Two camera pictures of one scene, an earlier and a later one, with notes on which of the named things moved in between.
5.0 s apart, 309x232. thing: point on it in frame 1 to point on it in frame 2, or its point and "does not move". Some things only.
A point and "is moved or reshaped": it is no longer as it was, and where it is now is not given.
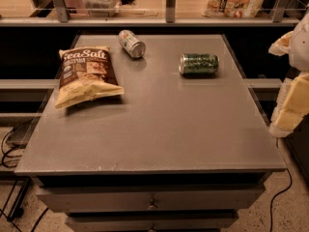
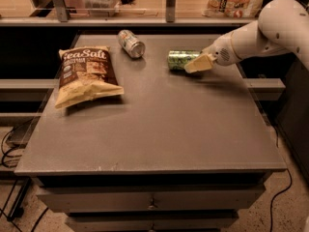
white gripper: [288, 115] to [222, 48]
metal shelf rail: [63, 19] does not move
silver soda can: [131, 44] does not move
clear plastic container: [102, 1] does not move
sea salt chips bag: [86, 72] does not move
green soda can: [199, 65] is moved or reshaped
